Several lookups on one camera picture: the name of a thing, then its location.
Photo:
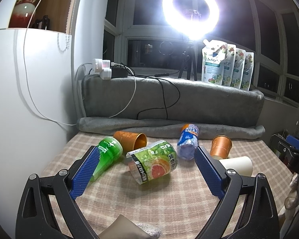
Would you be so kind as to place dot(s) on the orange paper cup lying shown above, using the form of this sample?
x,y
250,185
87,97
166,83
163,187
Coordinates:
x,y
130,141

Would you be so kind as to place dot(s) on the ring light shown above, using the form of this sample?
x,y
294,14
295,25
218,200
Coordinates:
x,y
188,20

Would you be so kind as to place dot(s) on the white refill pouch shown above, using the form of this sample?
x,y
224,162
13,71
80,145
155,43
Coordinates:
x,y
239,63
248,71
228,64
213,54

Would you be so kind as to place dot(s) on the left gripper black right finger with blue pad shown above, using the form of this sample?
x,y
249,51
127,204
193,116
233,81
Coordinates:
x,y
258,217

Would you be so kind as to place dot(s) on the green plastic cup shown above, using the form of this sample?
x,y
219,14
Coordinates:
x,y
110,151

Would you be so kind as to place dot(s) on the black tripod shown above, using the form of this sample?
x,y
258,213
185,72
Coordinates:
x,y
189,62

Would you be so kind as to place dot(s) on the brown cup at bottom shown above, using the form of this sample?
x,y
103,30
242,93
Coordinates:
x,y
123,228

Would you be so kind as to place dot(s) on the red ceramic vase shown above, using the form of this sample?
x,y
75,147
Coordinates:
x,y
22,11

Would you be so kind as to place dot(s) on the white power strip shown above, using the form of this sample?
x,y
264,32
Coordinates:
x,y
102,68

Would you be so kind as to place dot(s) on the cream paper cup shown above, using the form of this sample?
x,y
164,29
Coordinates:
x,y
242,165

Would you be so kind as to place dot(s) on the grey folded blanket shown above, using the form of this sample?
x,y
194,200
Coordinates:
x,y
160,109

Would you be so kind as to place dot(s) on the blue white plastic bottle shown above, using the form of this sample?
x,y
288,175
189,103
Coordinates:
x,y
188,141

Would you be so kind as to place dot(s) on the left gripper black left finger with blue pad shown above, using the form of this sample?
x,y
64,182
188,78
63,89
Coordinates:
x,y
35,217

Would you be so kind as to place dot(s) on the black power adapter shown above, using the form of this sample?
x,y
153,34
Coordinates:
x,y
119,72

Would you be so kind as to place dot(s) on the copper paper cup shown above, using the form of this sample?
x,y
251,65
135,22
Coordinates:
x,y
220,148

